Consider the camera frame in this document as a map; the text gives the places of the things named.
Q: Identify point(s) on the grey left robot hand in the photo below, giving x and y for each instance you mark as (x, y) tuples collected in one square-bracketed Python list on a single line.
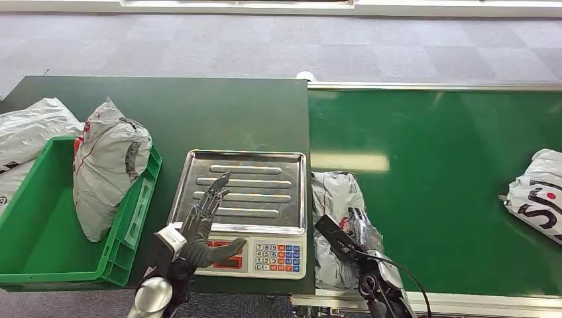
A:
[(197, 237)]

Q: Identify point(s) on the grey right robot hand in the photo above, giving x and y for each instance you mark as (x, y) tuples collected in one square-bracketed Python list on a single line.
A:
[(384, 267)]

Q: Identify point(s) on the grey package red building print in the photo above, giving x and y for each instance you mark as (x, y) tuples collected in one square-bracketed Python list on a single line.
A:
[(333, 193)]

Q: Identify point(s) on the grey package with red line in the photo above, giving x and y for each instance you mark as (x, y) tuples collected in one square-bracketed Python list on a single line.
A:
[(105, 175)]

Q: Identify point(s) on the green plastic basket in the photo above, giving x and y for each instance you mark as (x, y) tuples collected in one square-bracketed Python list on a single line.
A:
[(44, 245)]

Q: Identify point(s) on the white package black circle logo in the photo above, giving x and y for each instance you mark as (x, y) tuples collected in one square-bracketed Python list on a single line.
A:
[(540, 175)]

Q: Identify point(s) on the electronic scale with steel tray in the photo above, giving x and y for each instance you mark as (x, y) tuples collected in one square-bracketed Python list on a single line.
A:
[(263, 188)]

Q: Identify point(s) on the green conveyor belt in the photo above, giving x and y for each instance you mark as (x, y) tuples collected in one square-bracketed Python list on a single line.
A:
[(439, 153)]

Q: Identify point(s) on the small white round object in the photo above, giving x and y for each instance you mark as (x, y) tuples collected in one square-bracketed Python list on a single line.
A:
[(306, 76)]

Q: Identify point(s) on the white crumpled courier bag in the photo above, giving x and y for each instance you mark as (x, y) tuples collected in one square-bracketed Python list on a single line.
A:
[(30, 127)]

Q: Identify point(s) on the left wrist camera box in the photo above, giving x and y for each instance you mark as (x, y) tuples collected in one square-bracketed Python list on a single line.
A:
[(169, 237)]

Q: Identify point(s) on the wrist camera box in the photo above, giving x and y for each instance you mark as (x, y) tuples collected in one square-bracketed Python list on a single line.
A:
[(333, 232), (169, 237)]

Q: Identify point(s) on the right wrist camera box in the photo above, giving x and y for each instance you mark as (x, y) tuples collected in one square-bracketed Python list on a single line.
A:
[(333, 232)]

